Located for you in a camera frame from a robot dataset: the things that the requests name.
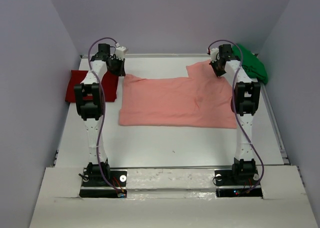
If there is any pink t-shirt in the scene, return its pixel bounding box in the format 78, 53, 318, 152
118, 61, 237, 129

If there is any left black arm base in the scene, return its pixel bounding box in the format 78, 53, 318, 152
79, 169, 128, 199

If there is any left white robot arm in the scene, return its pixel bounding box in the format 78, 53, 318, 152
74, 42, 127, 190

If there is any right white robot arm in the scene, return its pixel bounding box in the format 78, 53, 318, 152
207, 44, 261, 186

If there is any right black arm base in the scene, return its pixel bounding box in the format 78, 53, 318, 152
212, 169, 263, 198

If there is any folded red t-shirt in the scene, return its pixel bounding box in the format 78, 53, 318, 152
65, 70, 119, 103

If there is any green t-shirt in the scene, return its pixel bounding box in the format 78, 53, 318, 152
232, 44, 269, 85

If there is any white foam strip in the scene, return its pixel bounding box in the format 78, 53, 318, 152
126, 169, 216, 190

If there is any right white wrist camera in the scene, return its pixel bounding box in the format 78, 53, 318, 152
208, 48, 220, 63

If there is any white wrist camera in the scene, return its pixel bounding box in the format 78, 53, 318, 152
208, 48, 220, 63
115, 46, 128, 60

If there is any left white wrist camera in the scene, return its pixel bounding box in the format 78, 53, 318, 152
115, 46, 128, 60

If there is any back aluminium rail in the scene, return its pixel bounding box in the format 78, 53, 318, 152
79, 53, 213, 59

